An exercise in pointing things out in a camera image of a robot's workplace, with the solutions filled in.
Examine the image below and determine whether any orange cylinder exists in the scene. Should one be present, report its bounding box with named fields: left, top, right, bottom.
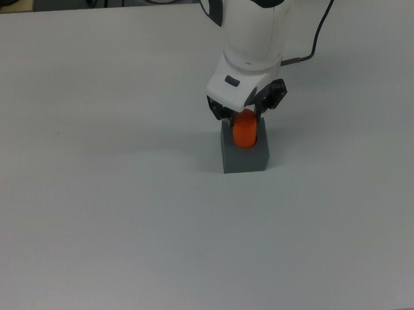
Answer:
left=230, top=107, right=261, bottom=150

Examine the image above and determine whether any grey block with round hole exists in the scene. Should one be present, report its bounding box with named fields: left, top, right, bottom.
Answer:
left=219, top=118, right=273, bottom=175

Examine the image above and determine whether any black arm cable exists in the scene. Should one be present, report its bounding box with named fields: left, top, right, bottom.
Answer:
left=277, top=0, right=344, bottom=67

